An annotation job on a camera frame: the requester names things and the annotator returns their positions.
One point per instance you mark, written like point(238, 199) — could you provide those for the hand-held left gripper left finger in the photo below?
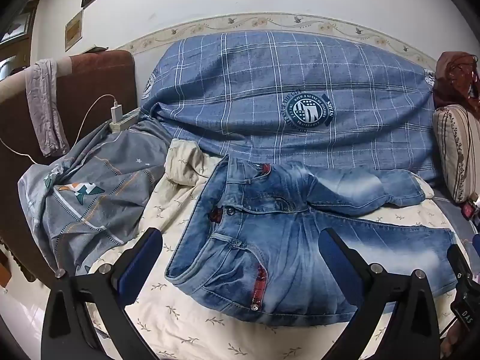
point(140, 266)

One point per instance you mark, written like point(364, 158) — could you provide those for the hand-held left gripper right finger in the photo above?
point(337, 266)

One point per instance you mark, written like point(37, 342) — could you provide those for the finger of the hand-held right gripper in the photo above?
point(477, 243)
point(459, 264)

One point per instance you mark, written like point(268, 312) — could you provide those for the blue denim pants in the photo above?
point(262, 232)

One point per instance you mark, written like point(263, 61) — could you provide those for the person's right hand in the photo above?
point(449, 345)

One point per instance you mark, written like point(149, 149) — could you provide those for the small pink-red item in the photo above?
point(468, 210)

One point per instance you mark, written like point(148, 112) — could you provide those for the cream leaf-print bed sheet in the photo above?
point(180, 318)

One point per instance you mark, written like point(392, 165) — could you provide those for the striped cushion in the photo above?
point(457, 150)

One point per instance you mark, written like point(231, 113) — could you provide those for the grey patterned quilt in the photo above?
point(93, 180)

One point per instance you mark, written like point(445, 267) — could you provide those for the white power strip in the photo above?
point(126, 122)

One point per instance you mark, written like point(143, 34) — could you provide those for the white charger plug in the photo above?
point(115, 112)

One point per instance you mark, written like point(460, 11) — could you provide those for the red-brown plastic bag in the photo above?
point(450, 78)

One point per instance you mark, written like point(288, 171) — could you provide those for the grey hanging cloth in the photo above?
point(43, 112)

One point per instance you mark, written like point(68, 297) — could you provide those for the brown sofa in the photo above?
point(93, 82)

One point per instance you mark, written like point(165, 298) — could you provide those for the blue plaid quilt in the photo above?
point(243, 93)

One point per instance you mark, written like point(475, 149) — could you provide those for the green paper item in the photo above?
point(94, 49)

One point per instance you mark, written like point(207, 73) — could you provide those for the small framed plaque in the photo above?
point(74, 30)

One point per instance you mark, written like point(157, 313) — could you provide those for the wooden door with glass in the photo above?
point(15, 26)

